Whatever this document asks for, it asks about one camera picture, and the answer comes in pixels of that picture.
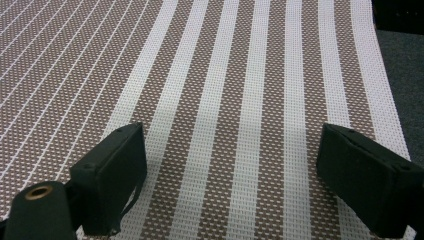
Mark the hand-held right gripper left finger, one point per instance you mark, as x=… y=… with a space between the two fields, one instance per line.
x=110 y=176

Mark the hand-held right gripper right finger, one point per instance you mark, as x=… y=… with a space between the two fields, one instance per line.
x=370 y=180

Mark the brown white striped woven mat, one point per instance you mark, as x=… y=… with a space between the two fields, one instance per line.
x=220 y=83

